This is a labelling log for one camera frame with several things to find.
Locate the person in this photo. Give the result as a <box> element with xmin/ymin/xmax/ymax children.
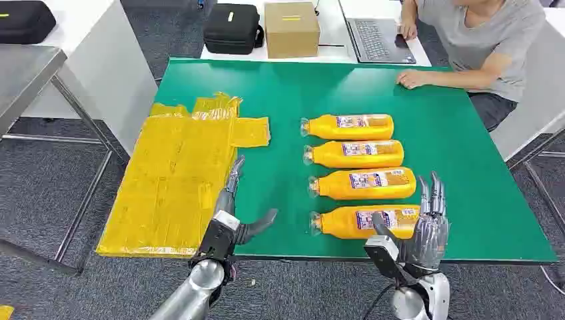
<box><xmin>396</xmin><ymin>0</ymin><xmax>547</xmax><ymax>133</ymax></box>

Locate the yellow taped sheet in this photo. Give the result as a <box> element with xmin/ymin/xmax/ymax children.
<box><xmin>95</xmin><ymin>91</ymin><xmax>271</xmax><ymax>259</ymax></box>

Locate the black carry case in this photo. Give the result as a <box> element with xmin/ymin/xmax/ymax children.
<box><xmin>0</xmin><ymin>0</ymin><xmax>57</xmax><ymax>45</ymax></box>
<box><xmin>203</xmin><ymin>3</ymin><xmax>266</xmax><ymax>55</ymax></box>

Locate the green table mat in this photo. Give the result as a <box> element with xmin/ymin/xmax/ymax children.
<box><xmin>152</xmin><ymin>57</ymin><xmax>558</xmax><ymax>265</ymax></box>

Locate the steel table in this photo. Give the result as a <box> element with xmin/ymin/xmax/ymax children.
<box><xmin>0</xmin><ymin>44</ymin><xmax>131</xmax><ymax>277</ymax></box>

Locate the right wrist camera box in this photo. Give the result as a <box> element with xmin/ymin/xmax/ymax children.
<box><xmin>363</xmin><ymin>235</ymin><xmax>418</xmax><ymax>286</ymax></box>

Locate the grey laptop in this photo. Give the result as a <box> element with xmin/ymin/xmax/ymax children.
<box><xmin>337</xmin><ymin>0</ymin><xmax>418</xmax><ymax>65</ymax></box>

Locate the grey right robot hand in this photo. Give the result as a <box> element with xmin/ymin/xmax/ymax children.
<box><xmin>372</xmin><ymin>171</ymin><xmax>450</xmax><ymax>271</ymax></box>

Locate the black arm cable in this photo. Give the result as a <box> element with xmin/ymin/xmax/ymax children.
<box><xmin>362</xmin><ymin>282</ymin><xmax>398</xmax><ymax>320</ymax></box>

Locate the brown cardboard box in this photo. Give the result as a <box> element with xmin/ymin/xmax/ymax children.
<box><xmin>264</xmin><ymin>1</ymin><xmax>321</xmax><ymax>59</ymax></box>

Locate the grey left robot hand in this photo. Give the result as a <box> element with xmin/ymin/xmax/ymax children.
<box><xmin>214</xmin><ymin>155</ymin><xmax>279</xmax><ymax>245</ymax></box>

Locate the orange drink bottle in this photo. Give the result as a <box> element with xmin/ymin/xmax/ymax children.
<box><xmin>302</xmin><ymin>139</ymin><xmax>405</xmax><ymax>170</ymax></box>
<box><xmin>300</xmin><ymin>113</ymin><xmax>395</xmax><ymax>141</ymax></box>
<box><xmin>308</xmin><ymin>203</ymin><xmax>421</xmax><ymax>241</ymax></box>
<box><xmin>307</xmin><ymin>166</ymin><xmax>418</xmax><ymax>201</ymax></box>

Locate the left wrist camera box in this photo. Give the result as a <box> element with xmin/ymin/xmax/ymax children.
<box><xmin>194</xmin><ymin>210</ymin><xmax>241</xmax><ymax>266</ymax></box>

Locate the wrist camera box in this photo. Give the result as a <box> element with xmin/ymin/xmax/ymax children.
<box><xmin>363</xmin><ymin>235</ymin><xmax>418</xmax><ymax>286</ymax></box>
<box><xmin>194</xmin><ymin>210</ymin><xmax>241</xmax><ymax>266</ymax></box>

